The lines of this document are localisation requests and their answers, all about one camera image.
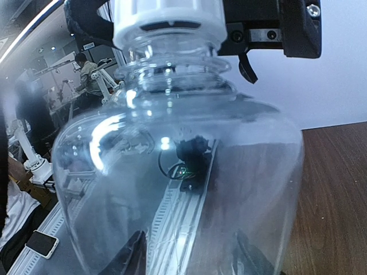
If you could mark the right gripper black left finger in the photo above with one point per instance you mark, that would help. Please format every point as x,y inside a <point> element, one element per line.
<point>131,259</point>

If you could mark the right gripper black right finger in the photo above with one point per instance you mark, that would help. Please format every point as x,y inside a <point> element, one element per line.
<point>247,258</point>

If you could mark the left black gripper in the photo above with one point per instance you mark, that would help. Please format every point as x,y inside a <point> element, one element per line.
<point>292,26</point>

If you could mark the clear plastic bottle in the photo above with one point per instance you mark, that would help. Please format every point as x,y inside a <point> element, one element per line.
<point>105,161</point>

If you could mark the white cap of clear bottle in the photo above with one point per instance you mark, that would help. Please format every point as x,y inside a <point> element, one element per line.
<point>135,19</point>

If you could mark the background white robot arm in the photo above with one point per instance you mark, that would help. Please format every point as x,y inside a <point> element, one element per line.
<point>31,154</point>

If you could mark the white smartphone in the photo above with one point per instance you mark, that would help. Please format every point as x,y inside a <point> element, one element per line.
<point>42,244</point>

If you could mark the person in background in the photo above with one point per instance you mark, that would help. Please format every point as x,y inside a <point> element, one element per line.
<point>91,94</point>

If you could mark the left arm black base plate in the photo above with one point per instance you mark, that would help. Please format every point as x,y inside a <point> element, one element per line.
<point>193,166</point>

